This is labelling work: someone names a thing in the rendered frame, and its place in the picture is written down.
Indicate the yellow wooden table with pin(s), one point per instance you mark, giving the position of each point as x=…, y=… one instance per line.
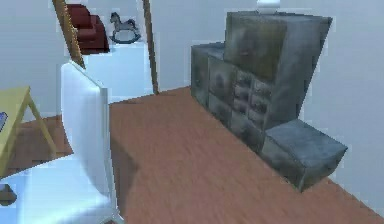
x=13, y=113

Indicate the white chair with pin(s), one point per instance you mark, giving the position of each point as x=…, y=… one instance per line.
x=83, y=133

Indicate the brown wooden door frame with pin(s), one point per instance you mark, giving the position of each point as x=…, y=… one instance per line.
x=150, y=46

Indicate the grey rocking horse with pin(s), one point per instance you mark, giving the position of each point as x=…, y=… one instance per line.
x=124, y=29

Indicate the dark red armchair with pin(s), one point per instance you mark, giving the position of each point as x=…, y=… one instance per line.
x=89, y=33

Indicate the grey stepped cupboard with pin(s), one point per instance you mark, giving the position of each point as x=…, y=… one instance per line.
x=260, y=83

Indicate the blue flat object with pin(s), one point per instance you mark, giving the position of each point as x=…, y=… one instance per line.
x=2, y=120

